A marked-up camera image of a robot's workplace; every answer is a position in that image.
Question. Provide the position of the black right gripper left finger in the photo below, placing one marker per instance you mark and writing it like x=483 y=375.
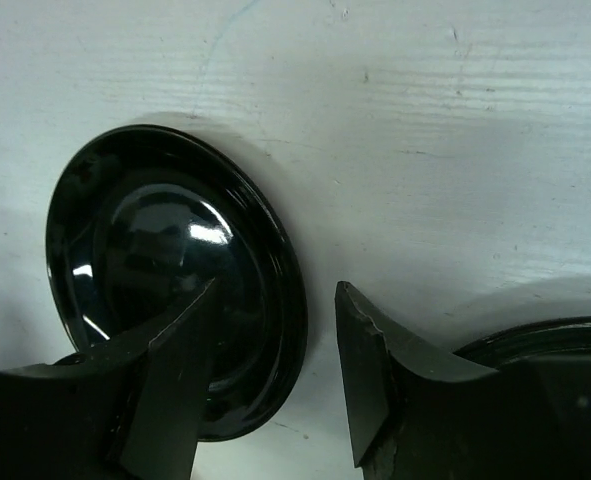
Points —
x=127 y=408

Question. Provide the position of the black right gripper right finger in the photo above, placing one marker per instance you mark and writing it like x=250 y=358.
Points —
x=417 y=411

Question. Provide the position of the glossy black plate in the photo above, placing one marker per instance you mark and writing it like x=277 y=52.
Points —
x=141 y=217

